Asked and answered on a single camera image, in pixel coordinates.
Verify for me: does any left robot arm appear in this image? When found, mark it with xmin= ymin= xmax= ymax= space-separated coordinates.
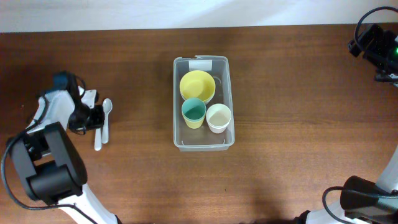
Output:
xmin=1 ymin=71 xmax=120 ymax=223

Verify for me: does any clear plastic container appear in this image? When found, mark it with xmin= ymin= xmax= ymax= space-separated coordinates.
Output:
xmin=173 ymin=55 xmax=235 ymax=152

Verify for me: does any green plastic cup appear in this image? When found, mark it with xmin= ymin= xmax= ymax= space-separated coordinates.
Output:
xmin=182 ymin=98 xmax=206 ymax=121

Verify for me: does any yellow plastic cup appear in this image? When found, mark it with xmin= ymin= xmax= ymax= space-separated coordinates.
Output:
xmin=183 ymin=116 xmax=205 ymax=129

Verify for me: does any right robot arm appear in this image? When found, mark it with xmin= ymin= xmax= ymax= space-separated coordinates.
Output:
xmin=293 ymin=24 xmax=397 ymax=224

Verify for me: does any grey plastic spoon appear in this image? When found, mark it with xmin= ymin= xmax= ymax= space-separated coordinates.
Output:
xmin=101 ymin=98 xmax=113 ymax=144

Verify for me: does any white plastic cup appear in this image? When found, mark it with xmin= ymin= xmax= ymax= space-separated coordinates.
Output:
xmin=206 ymin=103 xmax=232 ymax=134

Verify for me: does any grey plastic fork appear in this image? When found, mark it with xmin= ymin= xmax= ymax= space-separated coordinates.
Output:
xmin=94 ymin=128 xmax=102 ymax=151

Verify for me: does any yellow plastic bowl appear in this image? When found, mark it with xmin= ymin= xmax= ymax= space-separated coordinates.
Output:
xmin=179 ymin=70 xmax=216 ymax=105

